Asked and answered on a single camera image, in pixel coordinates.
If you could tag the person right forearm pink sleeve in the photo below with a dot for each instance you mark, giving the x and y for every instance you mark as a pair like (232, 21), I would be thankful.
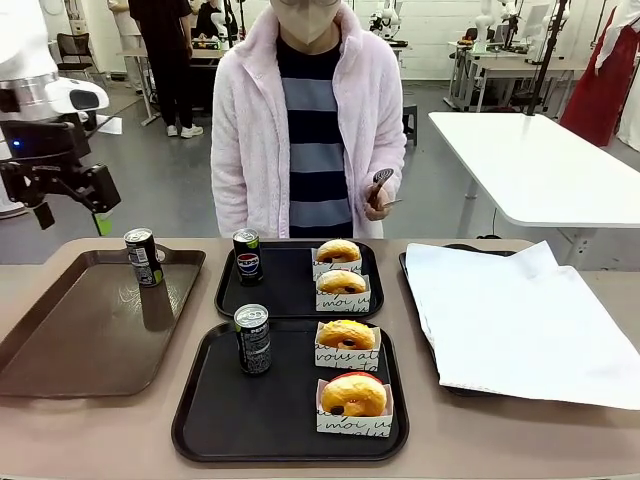
(230, 195)

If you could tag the dark metal tongs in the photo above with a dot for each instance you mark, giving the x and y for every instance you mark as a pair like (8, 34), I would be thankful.
(382, 180)

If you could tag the black tripod pole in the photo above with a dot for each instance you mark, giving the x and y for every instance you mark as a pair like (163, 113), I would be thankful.
(547, 55)

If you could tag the dark plastic stool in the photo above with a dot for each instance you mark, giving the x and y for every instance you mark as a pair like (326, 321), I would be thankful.
(411, 125)

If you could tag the white paper box script print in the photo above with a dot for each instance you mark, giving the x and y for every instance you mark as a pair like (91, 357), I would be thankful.
(345, 302)

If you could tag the brown plastic tray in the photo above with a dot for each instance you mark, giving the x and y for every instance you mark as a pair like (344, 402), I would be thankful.
(90, 330)

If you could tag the red dress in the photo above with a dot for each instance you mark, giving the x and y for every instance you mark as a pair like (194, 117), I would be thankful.
(595, 90)

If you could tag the large black square tray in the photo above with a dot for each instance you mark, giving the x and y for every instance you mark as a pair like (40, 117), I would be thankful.
(260, 420)

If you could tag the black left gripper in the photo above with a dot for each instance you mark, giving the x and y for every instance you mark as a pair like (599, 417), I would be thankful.
(45, 145)

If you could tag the blue striped shirt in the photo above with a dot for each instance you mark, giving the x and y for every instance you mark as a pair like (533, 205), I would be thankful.
(312, 150)

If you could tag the black soda can white text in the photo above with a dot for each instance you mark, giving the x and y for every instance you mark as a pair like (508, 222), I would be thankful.
(253, 345)

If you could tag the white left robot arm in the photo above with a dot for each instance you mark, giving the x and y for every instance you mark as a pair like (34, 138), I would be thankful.
(25, 45)

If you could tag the person in pink fleece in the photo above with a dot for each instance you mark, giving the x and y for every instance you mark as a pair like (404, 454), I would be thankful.
(250, 125)

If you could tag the bystander in white trousers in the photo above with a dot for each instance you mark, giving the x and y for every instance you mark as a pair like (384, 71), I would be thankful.
(127, 30)

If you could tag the black soda can green stripe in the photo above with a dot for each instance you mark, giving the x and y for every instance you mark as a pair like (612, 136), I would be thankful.
(145, 260)

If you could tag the person left forearm pink sleeve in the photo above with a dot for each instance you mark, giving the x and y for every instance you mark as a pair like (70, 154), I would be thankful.
(392, 160)

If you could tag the bystander in black clothes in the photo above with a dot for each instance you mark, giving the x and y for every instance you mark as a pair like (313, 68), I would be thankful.
(165, 55)

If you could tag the white table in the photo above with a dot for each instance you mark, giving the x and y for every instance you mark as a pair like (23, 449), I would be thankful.
(540, 165)

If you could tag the black soda can blue logo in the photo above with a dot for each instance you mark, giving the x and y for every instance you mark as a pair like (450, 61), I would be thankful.
(248, 260)

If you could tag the grey workshop table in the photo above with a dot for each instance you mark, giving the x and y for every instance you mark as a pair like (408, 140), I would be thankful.
(400, 47)

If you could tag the beige face mask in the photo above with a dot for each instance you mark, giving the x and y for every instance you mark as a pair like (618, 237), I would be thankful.
(305, 20)

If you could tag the white paper sheet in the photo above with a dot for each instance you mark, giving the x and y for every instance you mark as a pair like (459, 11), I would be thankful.
(525, 325)

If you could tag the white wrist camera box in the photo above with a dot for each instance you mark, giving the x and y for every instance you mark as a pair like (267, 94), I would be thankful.
(75, 97)

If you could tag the black tray under paper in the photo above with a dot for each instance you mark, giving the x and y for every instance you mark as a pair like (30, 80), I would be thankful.
(406, 270)

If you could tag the black office chair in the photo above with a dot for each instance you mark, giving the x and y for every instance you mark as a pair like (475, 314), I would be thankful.
(75, 52)

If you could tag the long beige workshop table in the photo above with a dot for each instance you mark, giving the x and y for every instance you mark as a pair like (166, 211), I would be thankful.
(520, 67)

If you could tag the small black square tray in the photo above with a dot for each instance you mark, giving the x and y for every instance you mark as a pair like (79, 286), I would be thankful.
(290, 295)

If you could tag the glazed donut in paper box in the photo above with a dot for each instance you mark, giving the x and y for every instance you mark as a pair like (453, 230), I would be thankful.
(350, 425)

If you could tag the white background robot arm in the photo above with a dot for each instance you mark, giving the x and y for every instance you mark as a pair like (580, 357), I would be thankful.
(482, 22)

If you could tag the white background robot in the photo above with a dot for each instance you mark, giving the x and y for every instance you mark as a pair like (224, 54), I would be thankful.
(386, 20)

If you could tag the person left hand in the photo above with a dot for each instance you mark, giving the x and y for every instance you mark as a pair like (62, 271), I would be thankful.
(376, 210)

